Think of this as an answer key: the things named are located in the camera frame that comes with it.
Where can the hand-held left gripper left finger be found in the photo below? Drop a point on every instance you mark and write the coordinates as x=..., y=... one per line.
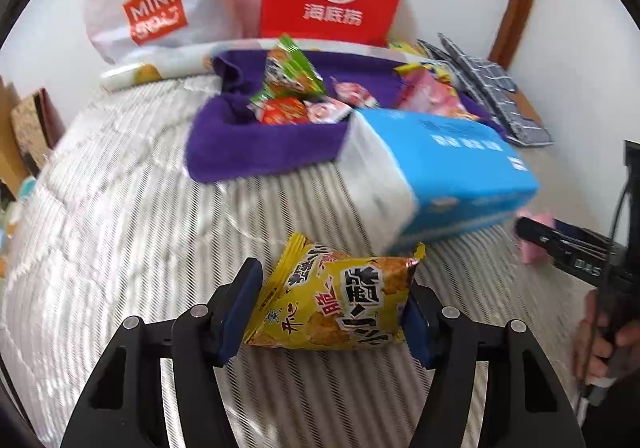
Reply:
x=240, y=308

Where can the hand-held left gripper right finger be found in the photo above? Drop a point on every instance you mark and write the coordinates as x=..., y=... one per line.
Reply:
x=417, y=323

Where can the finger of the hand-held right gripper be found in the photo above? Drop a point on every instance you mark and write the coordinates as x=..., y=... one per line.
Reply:
x=545, y=238
x=582, y=235

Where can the large pink snack packet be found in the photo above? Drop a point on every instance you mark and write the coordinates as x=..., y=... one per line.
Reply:
x=532, y=248

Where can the yellow noodle snack packet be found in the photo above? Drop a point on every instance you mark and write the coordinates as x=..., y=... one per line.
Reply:
x=330, y=303

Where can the small pink snack packet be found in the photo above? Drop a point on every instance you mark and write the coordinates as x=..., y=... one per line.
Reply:
x=445, y=102

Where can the red snack packet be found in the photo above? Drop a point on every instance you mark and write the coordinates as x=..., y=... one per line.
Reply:
x=282, y=111

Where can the white strawberry-print snack packet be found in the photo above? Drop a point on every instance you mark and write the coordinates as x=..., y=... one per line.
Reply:
x=325, y=110

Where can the pink striped long snack packet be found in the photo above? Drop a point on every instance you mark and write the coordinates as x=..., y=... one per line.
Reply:
x=355, y=92

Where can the green snack packet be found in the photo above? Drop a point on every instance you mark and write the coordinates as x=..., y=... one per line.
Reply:
x=290, y=72

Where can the person's right forearm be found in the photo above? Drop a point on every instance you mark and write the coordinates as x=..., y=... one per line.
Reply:
x=620, y=418

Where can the person's right hand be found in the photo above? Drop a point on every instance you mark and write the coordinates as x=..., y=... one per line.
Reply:
x=582, y=343

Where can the blue tissue pack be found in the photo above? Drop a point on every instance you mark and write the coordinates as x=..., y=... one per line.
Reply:
x=450, y=162

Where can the striped bed quilt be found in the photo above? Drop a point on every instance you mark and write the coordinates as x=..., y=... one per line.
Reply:
x=125, y=203

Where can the grey checked cloth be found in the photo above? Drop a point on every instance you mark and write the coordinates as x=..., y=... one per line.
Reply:
x=490, y=77

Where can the yellow chip bag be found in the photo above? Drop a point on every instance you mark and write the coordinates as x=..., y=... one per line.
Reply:
x=405, y=47

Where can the fruit-printed paper roll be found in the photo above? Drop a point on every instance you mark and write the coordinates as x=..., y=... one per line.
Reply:
x=150, y=72

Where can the printed brown book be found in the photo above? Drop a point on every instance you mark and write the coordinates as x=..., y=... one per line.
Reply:
x=35, y=127

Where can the wooden headboard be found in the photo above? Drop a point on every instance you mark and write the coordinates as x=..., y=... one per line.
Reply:
x=10, y=142

